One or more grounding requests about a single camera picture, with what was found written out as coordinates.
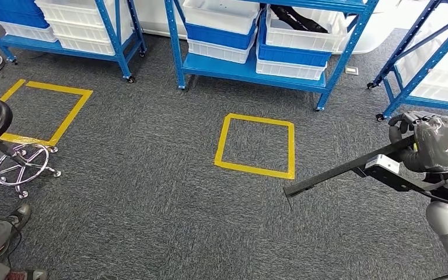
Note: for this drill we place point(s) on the small white floor box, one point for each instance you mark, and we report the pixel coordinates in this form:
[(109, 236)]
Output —
[(351, 70)]

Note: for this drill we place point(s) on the blue metal shelf rack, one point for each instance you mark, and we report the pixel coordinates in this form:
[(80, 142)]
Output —
[(405, 89), (247, 73), (34, 45)]

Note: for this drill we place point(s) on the black ribbed curved part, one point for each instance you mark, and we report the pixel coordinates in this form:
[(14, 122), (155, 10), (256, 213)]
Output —
[(293, 17)]

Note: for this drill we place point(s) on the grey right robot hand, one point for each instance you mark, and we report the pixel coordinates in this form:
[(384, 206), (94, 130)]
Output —
[(440, 143)]

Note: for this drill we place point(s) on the black plastic part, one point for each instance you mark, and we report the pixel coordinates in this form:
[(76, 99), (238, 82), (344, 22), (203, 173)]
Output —
[(324, 176)]

